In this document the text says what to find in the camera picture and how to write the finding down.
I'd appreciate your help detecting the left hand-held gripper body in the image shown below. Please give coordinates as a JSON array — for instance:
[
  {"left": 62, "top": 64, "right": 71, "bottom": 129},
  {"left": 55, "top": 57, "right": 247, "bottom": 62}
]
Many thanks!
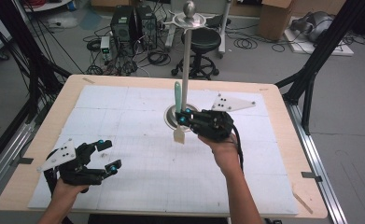
[{"left": 36, "top": 138, "right": 107, "bottom": 187}]

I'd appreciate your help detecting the white grid mat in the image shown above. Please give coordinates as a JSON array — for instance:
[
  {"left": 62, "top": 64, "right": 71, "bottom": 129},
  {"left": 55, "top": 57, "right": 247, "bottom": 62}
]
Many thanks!
[{"left": 27, "top": 84, "right": 300, "bottom": 217}]

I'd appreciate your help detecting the white foam board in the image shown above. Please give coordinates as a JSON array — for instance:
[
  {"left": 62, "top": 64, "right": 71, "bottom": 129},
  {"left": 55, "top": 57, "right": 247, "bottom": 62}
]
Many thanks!
[{"left": 282, "top": 30, "right": 356, "bottom": 58}]

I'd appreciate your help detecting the person's right hand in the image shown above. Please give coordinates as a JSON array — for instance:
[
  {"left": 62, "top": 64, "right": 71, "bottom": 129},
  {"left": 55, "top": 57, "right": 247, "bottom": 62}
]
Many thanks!
[{"left": 198, "top": 133, "right": 241, "bottom": 178}]

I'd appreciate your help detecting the black computer tower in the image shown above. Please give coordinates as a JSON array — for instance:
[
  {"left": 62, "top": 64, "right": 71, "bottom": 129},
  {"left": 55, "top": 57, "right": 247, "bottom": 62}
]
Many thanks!
[
  {"left": 109, "top": 5, "right": 135, "bottom": 49},
  {"left": 134, "top": 5, "right": 158, "bottom": 51}
]

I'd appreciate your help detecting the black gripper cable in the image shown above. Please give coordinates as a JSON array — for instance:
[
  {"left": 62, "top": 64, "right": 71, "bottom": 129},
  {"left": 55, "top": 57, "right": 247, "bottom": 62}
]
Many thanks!
[
  {"left": 43, "top": 167, "right": 60, "bottom": 198},
  {"left": 232, "top": 125, "right": 246, "bottom": 173}
]

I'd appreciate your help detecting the aluminium rail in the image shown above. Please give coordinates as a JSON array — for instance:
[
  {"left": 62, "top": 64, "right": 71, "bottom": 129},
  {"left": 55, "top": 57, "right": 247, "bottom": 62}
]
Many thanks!
[
  {"left": 284, "top": 102, "right": 349, "bottom": 224},
  {"left": 0, "top": 119, "right": 36, "bottom": 204}
]

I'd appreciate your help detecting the black frame post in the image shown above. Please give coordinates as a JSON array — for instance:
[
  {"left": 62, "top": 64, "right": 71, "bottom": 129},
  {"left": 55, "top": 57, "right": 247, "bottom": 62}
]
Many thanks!
[
  {"left": 0, "top": 0, "right": 73, "bottom": 175},
  {"left": 274, "top": 0, "right": 365, "bottom": 135}
]

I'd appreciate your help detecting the metal stand with round base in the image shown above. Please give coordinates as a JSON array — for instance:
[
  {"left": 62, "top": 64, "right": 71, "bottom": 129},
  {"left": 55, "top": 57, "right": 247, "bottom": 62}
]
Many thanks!
[{"left": 163, "top": 0, "right": 208, "bottom": 132}]

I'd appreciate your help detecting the tall cardboard box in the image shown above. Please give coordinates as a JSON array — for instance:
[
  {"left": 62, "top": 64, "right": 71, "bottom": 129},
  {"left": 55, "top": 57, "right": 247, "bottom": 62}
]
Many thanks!
[{"left": 258, "top": 0, "right": 294, "bottom": 42}]

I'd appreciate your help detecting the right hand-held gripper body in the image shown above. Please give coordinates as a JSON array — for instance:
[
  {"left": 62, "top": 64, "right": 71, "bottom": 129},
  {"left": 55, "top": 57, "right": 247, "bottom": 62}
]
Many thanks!
[{"left": 190, "top": 93, "right": 257, "bottom": 143}]

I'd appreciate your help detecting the black round stool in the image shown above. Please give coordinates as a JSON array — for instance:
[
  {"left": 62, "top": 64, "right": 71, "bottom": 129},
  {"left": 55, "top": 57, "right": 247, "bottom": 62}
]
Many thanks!
[{"left": 170, "top": 27, "right": 223, "bottom": 80}]

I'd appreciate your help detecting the person's left hand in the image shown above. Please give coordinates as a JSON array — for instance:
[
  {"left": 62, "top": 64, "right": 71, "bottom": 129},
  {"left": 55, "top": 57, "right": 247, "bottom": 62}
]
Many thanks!
[{"left": 50, "top": 178, "right": 90, "bottom": 202}]

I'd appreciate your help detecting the wooden spatula with green handle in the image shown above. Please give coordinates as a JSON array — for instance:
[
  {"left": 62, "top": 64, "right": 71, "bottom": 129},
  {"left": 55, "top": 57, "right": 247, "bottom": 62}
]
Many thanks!
[{"left": 173, "top": 80, "right": 187, "bottom": 145}]

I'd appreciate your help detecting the grey backpack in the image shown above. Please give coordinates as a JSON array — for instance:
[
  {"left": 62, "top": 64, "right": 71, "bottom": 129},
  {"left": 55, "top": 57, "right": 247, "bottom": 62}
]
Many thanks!
[{"left": 289, "top": 10, "right": 334, "bottom": 43}]

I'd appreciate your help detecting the small grey power supply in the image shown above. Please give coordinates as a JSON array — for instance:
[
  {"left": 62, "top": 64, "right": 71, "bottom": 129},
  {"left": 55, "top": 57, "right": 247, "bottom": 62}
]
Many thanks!
[{"left": 99, "top": 35, "right": 111, "bottom": 62}]

